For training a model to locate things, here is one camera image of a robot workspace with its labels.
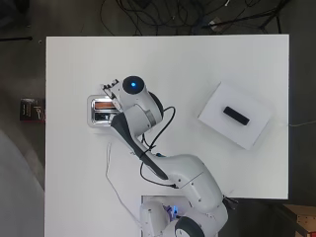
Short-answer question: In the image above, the black tripod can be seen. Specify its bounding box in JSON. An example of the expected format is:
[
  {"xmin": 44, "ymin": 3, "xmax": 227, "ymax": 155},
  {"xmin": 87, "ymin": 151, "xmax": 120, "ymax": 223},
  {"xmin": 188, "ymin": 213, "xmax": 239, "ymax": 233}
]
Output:
[{"xmin": 200, "ymin": 0, "xmax": 294, "ymax": 35}]

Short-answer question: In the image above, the black block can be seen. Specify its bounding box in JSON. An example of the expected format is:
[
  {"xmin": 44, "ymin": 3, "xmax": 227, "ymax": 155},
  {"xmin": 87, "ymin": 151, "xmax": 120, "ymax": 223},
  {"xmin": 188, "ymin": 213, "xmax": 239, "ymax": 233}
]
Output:
[{"xmin": 222, "ymin": 106, "xmax": 251, "ymax": 126}]

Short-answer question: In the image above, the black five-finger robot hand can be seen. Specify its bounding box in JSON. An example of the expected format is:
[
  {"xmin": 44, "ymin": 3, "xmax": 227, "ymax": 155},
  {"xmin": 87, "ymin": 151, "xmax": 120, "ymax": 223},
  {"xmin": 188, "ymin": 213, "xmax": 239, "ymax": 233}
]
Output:
[{"xmin": 100, "ymin": 78, "xmax": 121, "ymax": 112}]

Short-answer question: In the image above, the black floor cable bundle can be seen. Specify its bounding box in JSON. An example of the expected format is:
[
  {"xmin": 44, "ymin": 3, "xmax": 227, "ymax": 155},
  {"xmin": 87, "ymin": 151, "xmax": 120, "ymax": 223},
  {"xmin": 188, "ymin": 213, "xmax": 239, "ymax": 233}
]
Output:
[{"xmin": 100, "ymin": 0, "xmax": 231, "ymax": 37}]

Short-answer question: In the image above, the white floor cable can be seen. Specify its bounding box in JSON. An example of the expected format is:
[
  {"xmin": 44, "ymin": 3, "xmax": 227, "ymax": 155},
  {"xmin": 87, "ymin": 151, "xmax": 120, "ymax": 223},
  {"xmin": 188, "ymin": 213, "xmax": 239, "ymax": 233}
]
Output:
[{"xmin": 289, "ymin": 120, "xmax": 316, "ymax": 128}]

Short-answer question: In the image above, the thin white cable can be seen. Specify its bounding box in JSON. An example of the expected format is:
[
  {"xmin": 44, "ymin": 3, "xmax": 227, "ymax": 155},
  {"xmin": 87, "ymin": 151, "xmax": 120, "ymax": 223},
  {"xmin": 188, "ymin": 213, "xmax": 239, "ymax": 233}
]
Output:
[{"xmin": 105, "ymin": 141, "xmax": 144, "ymax": 229}]

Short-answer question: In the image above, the steel toaster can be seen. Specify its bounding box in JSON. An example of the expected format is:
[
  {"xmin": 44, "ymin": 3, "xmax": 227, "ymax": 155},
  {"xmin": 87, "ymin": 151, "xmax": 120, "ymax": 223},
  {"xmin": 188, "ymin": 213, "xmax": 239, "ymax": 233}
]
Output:
[{"xmin": 87, "ymin": 94, "xmax": 124, "ymax": 128}]

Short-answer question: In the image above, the black rod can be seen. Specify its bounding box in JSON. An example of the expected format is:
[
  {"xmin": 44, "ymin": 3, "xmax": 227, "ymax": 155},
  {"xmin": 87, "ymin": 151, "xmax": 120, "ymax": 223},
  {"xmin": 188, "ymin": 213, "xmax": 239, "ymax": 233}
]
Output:
[{"xmin": 0, "ymin": 36, "xmax": 34, "ymax": 42}]

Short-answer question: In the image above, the black box with red print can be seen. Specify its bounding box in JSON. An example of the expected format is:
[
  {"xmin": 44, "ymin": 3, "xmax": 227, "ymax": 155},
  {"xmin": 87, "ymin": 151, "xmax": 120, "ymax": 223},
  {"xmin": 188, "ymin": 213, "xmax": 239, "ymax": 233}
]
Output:
[{"xmin": 19, "ymin": 98, "xmax": 46, "ymax": 123}]

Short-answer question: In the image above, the wooden box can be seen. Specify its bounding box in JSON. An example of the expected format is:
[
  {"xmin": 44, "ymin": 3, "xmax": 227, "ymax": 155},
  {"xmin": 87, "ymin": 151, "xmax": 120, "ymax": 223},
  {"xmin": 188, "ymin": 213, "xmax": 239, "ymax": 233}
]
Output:
[{"xmin": 282, "ymin": 203, "xmax": 316, "ymax": 237}]

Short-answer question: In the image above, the large white flat box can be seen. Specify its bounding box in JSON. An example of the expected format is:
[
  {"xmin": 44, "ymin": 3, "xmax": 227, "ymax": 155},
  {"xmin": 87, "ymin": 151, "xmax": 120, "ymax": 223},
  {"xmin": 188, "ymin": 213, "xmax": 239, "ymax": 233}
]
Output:
[{"xmin": 197, "ymin": 80, "xmax": 274, "ymax": 151}]

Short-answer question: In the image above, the orange block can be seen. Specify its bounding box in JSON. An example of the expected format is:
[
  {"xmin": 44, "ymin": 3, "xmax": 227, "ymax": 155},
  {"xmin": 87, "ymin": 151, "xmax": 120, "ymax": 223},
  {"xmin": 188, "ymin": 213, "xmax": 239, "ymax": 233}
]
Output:
[{"xmin": 93, "ymin": 101, "xmax": 117, "ymax": 110}]

